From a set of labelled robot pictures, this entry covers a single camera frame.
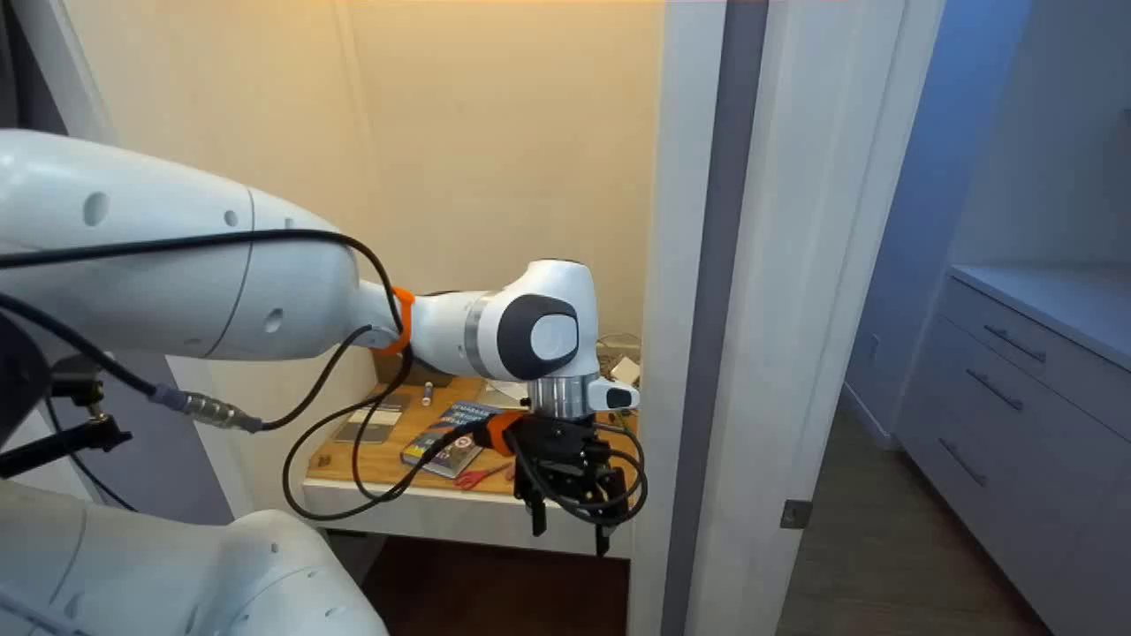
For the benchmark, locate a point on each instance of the white drawer cabinet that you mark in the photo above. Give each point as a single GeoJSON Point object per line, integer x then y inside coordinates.
{"type": "Point", "coordinates": [1018, 415]}

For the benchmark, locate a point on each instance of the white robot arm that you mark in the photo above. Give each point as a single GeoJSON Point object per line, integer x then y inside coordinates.
{"type": "Point", "coordinates": [111, 254]}

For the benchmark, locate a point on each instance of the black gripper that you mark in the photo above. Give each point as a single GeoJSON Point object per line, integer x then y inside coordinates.
{"type": "Point", "coordinates": [564, 461]}

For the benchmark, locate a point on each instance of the colourful hardcover book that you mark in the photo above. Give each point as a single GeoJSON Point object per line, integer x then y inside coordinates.
{"type": "Point", "coordinates": [448, 447]}

